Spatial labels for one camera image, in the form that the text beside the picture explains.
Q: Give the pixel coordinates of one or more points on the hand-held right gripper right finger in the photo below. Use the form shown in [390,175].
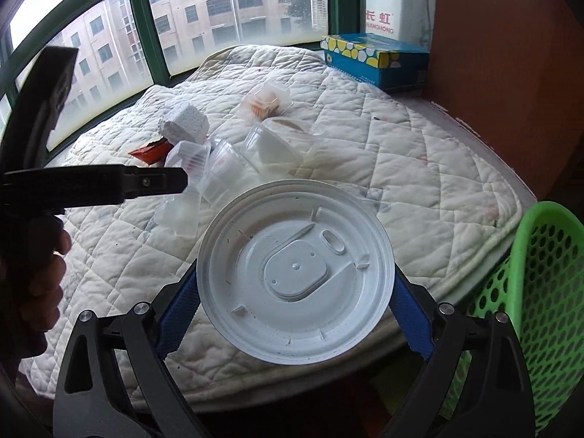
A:
[410,319]

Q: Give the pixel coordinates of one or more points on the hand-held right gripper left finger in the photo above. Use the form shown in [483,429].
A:
[180,312]

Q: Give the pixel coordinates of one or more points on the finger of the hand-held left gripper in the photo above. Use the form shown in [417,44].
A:
[155,182]

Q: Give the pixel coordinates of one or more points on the red snack wrapper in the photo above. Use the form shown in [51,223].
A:
[153,153]

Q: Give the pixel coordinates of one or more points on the white foam block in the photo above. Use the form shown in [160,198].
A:
[182,123]

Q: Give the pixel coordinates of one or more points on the clear lidded plastic cup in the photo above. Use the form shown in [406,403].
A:
[278,146]

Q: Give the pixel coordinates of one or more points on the clear container with orange food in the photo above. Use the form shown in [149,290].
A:
[264,100]

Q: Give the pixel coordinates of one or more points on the green perforated plastic basket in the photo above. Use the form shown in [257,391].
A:
[547,283]

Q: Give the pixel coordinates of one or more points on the person's left hand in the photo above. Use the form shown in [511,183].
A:
[45,273]

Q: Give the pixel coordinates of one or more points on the white quilted mattress pad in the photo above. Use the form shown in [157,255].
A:
[410,169]

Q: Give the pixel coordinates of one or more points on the apartment building outside window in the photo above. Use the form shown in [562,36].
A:
[219,0]

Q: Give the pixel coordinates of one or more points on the blue spotted tissue box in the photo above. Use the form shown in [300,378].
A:
[365,61]

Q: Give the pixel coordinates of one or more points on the brown wooden panel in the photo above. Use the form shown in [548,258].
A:
[502,77]

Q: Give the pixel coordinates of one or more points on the white carton with cartoon print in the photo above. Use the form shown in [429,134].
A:
[383,9]

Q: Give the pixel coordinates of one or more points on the green window frame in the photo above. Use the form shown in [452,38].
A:
[137,18]

